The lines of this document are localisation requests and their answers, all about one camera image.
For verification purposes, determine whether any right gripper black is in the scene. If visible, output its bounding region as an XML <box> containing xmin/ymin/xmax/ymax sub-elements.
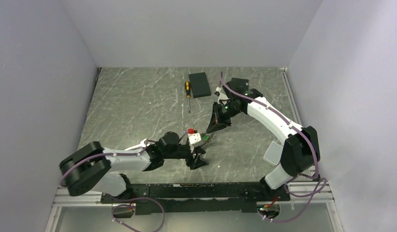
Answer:
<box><xmin>207</xmin><ymin>101</ymin><xmax>242</xmax><ymax>133</ymax></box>

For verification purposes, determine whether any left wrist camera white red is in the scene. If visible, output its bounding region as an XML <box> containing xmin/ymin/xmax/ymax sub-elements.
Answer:
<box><xmin>187</xmin><ymin>129</ymin><xmax>204</xmax><ymax>147</ymax></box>

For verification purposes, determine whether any yellow black screwdriver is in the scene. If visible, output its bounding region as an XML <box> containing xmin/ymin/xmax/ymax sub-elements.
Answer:
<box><xmin>184</xmin><ymin>81</ymin><xmax>191</xmax><ymax>113</ymax></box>

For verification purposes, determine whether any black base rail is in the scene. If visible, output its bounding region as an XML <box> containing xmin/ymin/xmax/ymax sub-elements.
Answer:
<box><xmin>100</xmin><ymin>182</ymin><xmax>290</xmax><ymax>215</ymax></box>

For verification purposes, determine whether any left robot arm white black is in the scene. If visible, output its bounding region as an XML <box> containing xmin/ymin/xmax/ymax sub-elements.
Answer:
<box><xmin>59</xmin><ymin>129</ymin><xmax>210</xmax><ymax>203</ymax></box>

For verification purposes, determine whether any silver wrench upper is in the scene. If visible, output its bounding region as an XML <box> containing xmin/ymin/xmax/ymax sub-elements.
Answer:
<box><xmin>125</xmin><ymin>139</ymin><xmax>149</xmax><ymax>150</ymax></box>

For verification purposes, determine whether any black box left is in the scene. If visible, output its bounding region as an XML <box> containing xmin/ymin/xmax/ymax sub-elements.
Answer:
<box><xmin>188</xmin><ymin>72</ymin><xmax>212</xmax><ymax>98</ymax></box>

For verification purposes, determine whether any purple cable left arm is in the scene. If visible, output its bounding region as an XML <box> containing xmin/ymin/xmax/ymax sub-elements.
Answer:
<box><xmin>60</xmin><ymin>132</ymin><xmax>189</xmax><ymax>232</ymax></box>

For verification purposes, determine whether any black box with label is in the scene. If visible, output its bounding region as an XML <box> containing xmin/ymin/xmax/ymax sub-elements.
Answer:
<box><xmin>229</xmin><ymin>78</ymin><xmax>249</xmax><ymax>93</ymax></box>

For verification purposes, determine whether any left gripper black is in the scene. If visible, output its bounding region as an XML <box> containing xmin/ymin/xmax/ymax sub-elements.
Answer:
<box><xmin>163</xmin><ymin>144</ymin><xmax>209</xmax><ymax>169</ymax></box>

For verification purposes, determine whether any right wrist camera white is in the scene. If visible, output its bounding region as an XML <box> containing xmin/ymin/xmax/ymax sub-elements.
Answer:
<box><xmin>214</xmin><ymin>87</ymin><xmax>229</xmax><ymax>104</ymax></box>

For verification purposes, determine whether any white grey tablet device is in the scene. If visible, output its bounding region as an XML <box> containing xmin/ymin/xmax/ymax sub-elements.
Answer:
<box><xmin>263</xmin><ymin>142</ymin><xmax>283</xmax><ymax>166</ymax></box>

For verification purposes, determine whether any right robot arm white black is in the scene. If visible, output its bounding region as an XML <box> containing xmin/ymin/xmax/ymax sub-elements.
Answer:
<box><xmin>206</xmin><ymin>81</ymin><xmax>320</xmax><ymax>201</ymax></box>

